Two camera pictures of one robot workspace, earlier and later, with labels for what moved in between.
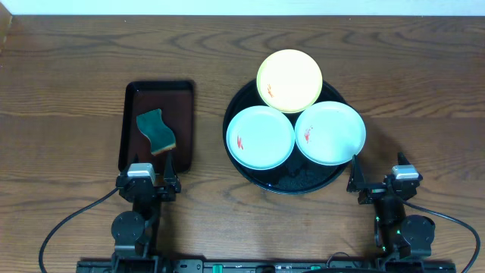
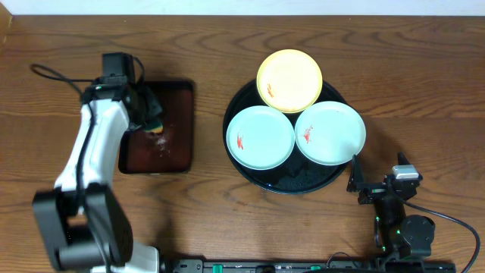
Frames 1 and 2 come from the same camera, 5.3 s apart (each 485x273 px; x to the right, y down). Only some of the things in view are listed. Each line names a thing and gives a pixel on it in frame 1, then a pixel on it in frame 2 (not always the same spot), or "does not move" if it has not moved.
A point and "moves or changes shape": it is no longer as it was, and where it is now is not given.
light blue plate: (330, 133) does not move
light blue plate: (260, 137) does not move
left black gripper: (167, 186) → (150, 112)
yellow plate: (289, 80) does not move
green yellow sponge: (161, 137) moves or changes shape
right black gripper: (357, 184) does not move
